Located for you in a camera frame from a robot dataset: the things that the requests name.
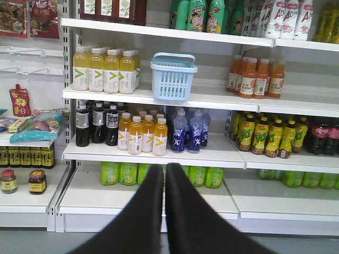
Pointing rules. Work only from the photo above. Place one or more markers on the dark tea bottle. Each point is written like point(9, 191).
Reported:
point(112, 125)
point(98, 122)
point(82, 126)

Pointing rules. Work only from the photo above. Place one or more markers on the white AD milk bottle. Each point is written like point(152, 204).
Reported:
point(274, 22)
point(289, 20)
point(304, 20)

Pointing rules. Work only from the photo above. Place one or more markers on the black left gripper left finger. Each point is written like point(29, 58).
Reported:
point(136, 229)

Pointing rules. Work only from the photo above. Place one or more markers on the blue snack bag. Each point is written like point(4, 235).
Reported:
point(43, 125)

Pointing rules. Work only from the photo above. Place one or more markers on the green lime drink bottle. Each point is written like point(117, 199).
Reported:
point(128, 173)
point(110, 172)

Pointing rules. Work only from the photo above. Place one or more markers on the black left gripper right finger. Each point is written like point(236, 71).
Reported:
point(193, 226)

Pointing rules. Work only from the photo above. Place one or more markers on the blue sports drink bottle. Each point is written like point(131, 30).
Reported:
point(179, 130)
point(195, 130)
point(206, 119)

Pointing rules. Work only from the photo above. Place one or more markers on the orange juice bottle white label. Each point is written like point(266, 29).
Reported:
point(148, 133)
point(123, 132)
point(160, 138)
point(135, 136)

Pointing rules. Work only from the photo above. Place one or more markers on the plastic cola bottle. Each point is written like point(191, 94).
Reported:
point(332, 141)
point(319, 134)

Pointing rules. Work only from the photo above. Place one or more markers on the red lid sauce jar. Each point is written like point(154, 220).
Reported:
point(37, 182)
point(8, 181)

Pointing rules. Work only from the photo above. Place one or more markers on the green cartoon tea bottle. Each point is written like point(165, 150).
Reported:
point(215, 16)
point(196, 15)

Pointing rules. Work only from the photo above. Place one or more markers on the light blue plastic basket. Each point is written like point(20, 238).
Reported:
point(172, 76)

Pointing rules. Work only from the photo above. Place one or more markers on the yellow lemon tea bottle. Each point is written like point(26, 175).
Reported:
point(260, 134)
point(274, 138)
point(246, 132)
point(289, 133)

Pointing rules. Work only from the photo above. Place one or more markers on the orange C100 drink bottle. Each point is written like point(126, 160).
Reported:
point(249, 79)
point(277, 81)
point(261, 79)

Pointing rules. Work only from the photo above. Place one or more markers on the red sauce pouch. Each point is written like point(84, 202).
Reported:
point(20, 101)

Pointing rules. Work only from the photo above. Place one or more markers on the pale yellow juice bottle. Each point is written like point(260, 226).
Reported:
point(127, 73)
point(95, 71)
point(111, 72)
point(80, 69)

